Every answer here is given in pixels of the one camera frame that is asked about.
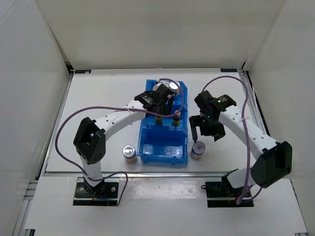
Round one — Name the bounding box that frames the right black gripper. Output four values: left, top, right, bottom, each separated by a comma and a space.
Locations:
189, 114, 225, 144

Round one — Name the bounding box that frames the yellow-label brown bottle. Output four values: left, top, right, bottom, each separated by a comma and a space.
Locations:
155, 116, 163, 125
172, 110, 181, 127

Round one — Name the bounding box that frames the tall blue-label shaker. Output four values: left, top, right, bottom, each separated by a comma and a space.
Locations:
169, 81, 180, 94

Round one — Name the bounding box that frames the short red-label jar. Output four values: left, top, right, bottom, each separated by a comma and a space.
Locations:
190, 141, 206, 160

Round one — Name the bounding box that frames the short silver-lid jar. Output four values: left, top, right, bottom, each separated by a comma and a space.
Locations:
122, 145, 137, 164

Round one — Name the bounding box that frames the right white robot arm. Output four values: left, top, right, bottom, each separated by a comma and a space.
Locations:
189, 91, 292, 197

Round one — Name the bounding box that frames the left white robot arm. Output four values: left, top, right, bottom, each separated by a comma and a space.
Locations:
73, 80, 180, 197

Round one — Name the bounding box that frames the blue three-compartment plastic bin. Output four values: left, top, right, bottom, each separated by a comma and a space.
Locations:
137, 81, 188, 166

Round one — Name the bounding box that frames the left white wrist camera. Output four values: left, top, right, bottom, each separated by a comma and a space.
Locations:
154, 78, 171, 88

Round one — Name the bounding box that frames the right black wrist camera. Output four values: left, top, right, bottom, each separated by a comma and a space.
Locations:
194, 90, 214, 111

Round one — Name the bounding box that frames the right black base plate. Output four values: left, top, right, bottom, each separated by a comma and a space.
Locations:
201, 181, 254, 208

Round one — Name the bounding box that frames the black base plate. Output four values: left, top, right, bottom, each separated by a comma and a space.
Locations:
201, 181, 254, 208
73, 178, 119, 207

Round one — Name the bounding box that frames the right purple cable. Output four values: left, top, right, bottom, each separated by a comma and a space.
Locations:
202, 75, 263, 206

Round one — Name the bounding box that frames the front aluminium rail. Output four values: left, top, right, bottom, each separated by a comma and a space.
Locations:
103, 171, 224, 179

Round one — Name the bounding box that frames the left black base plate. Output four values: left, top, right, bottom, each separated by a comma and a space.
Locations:
73, 178, 119, 207

